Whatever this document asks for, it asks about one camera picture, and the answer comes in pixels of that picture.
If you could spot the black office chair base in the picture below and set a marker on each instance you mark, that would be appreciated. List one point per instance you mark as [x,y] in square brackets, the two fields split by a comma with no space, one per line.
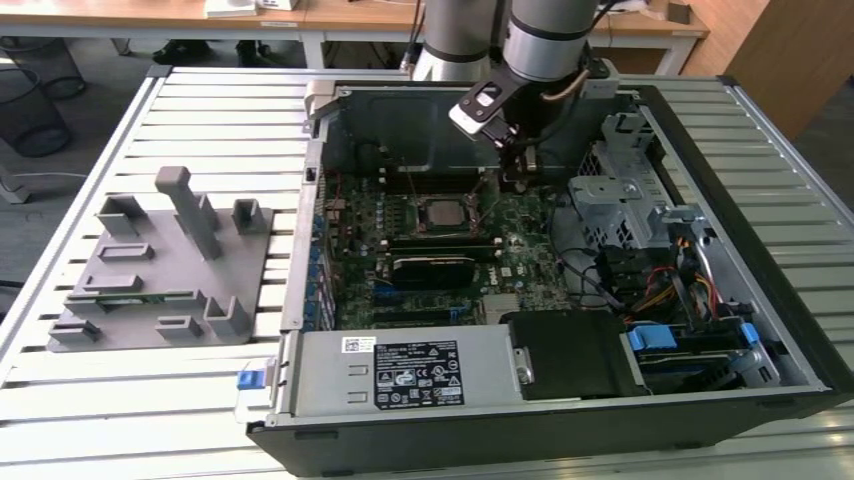
[181,50]

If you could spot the silver power supply unit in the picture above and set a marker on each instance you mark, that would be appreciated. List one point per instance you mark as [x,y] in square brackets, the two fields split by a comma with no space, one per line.
[314,380]

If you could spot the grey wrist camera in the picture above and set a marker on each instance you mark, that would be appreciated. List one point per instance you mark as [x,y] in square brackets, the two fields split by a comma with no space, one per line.
[601,89]

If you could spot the wooden cabinet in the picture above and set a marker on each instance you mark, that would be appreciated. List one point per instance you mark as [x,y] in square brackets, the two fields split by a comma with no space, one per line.
[788,60]

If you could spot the black graphics card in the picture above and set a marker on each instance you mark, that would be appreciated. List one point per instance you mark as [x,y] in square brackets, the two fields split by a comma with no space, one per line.
[430,275]

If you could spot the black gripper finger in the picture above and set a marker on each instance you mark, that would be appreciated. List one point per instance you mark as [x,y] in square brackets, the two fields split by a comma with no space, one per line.
[514,170]

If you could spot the white box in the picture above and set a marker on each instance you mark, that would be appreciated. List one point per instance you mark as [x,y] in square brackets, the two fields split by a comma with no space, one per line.
[230,7]

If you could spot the black plastic shroud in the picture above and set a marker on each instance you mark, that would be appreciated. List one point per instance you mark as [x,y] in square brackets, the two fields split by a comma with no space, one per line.
[568,350]

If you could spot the grey parts rack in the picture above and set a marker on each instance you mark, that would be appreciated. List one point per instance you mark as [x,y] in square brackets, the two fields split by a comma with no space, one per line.
[174,280]

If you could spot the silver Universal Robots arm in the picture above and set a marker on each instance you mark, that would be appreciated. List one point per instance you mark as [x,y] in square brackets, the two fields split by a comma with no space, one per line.
[541,45]

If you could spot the black expansion slot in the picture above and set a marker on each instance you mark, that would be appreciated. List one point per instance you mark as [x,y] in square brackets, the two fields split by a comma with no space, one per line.
[414,316]

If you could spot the CPU socket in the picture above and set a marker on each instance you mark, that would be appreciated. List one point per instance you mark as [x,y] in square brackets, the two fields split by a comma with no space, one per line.
[448,231]

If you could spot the silver CPU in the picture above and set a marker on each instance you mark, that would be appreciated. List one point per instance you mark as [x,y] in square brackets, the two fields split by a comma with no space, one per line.
[446,212]

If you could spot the silver chipset heatsink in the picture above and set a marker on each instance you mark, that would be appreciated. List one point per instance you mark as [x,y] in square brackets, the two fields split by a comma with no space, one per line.
[501,307]

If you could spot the blue disk carrier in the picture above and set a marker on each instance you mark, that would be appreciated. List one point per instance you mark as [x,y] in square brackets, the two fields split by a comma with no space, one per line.
[650,340]

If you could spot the green RAM stick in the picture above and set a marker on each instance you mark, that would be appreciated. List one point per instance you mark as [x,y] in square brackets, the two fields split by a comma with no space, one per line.
[155,299]

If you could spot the black mesh waste bin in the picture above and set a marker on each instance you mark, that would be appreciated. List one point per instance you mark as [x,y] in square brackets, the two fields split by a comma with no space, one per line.
[63,70]
[34,125]

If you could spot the grey stand foot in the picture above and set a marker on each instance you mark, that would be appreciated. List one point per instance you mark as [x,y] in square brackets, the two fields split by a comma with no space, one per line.
[14,192]

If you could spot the small brown box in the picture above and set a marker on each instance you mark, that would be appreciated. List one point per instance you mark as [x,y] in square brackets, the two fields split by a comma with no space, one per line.
[680,12]

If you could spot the white black device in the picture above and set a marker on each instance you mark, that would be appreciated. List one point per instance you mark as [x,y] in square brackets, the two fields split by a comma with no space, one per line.
[276,4]

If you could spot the black open PC case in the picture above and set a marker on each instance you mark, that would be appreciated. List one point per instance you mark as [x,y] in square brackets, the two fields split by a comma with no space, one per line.
[534,440]

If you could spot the silver drive cage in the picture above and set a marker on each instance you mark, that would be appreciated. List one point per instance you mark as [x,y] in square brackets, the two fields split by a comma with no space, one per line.
[601,195]

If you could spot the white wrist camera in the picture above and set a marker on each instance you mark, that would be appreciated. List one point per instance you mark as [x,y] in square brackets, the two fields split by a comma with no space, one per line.
[470,117]

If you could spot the metal rear port block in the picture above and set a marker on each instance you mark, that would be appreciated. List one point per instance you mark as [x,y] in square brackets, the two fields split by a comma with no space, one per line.
[336,205]

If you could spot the blue case latch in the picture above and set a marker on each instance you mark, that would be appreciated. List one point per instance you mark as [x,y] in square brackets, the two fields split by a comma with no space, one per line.
[250,380]

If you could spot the green motherboard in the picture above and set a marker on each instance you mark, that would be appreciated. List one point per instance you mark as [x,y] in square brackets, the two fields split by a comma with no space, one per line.
[534,260]

